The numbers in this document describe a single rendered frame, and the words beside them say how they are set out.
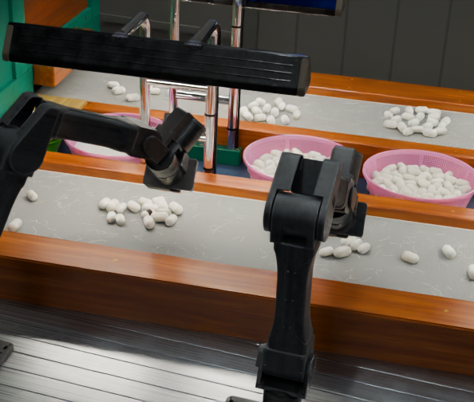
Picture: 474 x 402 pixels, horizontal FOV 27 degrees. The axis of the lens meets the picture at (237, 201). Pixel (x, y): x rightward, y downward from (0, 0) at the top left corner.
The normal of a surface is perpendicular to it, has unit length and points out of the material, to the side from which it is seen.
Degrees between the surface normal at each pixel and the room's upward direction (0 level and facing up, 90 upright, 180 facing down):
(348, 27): 90
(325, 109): 0
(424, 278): 0
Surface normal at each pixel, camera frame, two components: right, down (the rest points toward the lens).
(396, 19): -0.31, 0.42
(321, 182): -0.13, -0.52
